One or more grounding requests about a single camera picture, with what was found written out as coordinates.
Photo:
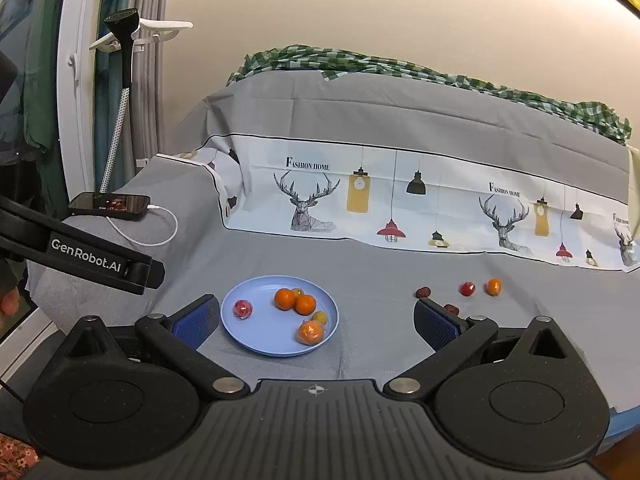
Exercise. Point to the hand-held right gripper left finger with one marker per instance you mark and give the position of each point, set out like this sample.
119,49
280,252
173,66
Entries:
197,321

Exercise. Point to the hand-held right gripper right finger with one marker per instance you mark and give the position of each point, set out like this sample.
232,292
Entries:
437,322

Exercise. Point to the white door frame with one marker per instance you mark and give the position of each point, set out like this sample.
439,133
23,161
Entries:
80,110

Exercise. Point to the person's left hand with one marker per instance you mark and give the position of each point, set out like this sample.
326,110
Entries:
9,307

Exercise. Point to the black smartphone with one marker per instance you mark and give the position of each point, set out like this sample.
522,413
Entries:
110,205

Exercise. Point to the plastic-wrapped red fruit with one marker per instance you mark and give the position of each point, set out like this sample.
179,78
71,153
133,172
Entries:
242,309
467,288

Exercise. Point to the grey printed bed sheet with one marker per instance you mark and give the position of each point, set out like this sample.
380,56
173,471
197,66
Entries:
400,125

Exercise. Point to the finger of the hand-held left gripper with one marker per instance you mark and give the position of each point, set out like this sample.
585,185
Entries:
145,275

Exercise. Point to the teal curtain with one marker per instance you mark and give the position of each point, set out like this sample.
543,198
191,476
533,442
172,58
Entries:
111,110

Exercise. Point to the grey curtain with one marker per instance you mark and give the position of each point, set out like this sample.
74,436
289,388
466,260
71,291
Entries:
150,110

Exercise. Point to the green checked cloth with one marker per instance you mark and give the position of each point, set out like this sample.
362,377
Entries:
350,60

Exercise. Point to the plastic-wrapped orange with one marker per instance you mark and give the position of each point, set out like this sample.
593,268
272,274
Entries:
310,332

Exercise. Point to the blue plastic plate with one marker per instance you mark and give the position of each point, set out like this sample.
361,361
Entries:
270,332

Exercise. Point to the bare orange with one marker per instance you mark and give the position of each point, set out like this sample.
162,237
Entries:
494,286
285,298
306,304

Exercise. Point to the green hanging clothes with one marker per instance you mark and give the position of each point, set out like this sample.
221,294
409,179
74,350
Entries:
45,60

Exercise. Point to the white wall hook rack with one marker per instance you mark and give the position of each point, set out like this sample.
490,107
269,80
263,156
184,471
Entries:
160,26

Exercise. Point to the dark red date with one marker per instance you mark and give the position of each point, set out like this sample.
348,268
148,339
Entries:
423,292
452,308

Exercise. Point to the floral patterned cloth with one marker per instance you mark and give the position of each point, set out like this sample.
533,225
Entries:
15,457

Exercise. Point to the cream pillow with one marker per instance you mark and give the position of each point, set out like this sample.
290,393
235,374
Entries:
635,190

